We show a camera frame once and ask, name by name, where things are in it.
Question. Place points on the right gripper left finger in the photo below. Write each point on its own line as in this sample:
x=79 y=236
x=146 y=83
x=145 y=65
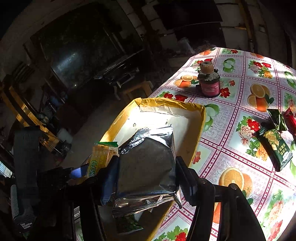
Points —
x=109 y=177

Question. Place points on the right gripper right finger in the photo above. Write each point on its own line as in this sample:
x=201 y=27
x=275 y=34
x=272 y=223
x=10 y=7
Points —
x=189 y=182

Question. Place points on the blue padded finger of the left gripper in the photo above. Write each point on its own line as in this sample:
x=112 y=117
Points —
x=79 y=172

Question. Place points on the green yellow cracker package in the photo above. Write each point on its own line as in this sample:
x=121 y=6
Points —
x=101 y=155

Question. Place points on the green pea snack bag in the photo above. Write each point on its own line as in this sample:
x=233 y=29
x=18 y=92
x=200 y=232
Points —
x=127 y=224

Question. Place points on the dark green cracker packet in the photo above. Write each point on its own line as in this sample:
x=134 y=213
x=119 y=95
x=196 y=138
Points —
x=275 y=146

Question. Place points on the yellow-rimmed white cardboard tray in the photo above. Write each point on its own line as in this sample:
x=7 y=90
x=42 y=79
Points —
x=187 y=119

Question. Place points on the wooden stool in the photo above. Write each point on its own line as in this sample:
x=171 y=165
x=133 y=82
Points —
x=132 y=91

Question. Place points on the dark jar with pink label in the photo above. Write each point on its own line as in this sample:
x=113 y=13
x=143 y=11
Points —
x=209 y=79

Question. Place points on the floral fruit tablecloth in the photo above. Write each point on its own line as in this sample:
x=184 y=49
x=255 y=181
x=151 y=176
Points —
x=250 y=84

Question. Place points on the dark green small packets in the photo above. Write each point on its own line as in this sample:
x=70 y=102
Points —
x=277 y=119

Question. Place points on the red wrapped candy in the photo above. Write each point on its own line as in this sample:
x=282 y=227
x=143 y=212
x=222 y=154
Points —
x=290 y=121

